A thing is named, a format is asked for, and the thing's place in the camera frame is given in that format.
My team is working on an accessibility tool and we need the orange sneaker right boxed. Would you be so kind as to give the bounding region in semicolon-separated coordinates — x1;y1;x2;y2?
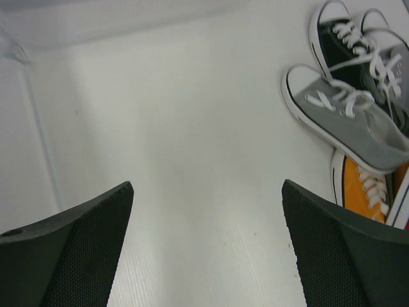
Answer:
392;163;408;200

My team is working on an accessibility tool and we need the orange sneaker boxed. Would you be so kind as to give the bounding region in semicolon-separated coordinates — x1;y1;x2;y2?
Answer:
392;163;408;200
330;149;391;224

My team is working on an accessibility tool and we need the orange sneaker left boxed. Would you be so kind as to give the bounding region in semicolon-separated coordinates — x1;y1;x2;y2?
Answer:
330;149;391;224

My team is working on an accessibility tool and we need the grey sneaker right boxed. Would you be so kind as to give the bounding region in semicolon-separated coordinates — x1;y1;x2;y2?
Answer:
362;28;408;136

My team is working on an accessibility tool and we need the black sneaker front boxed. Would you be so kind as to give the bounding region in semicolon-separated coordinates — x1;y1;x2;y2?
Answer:
309;1;386;106

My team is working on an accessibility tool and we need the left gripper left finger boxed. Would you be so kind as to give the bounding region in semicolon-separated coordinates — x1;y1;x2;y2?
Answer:
1;182;134;306

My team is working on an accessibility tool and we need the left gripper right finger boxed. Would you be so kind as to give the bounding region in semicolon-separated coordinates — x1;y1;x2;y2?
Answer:
282;180;408;306

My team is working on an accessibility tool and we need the grey sneaker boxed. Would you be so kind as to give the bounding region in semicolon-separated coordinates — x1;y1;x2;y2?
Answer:
362;28;408;136
281;64;408;174

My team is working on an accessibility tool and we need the grey sneaker left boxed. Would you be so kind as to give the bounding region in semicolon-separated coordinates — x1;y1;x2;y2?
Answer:
281;64;408;174

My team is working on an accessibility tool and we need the white plastic shoe cabinet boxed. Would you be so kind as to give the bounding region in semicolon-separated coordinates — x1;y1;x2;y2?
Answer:
0;0;224;218

